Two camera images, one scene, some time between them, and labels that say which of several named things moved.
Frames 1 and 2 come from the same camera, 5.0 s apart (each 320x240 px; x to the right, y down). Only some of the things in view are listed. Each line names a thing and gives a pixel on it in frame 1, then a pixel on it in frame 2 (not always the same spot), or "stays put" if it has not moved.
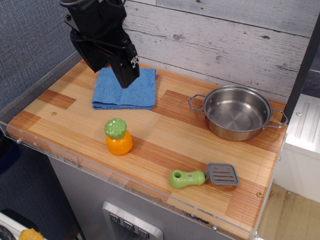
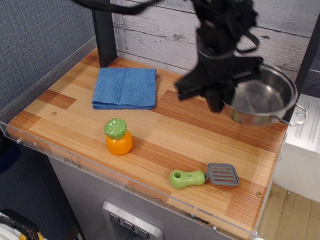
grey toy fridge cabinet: (106, 208) stays put
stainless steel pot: (237, 113) → (268, 100)
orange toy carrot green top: (119, 140) stays put
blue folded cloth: (109, 94) stays put
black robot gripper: (98, 34) → (223, 24)
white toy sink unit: (298, 168) stays put
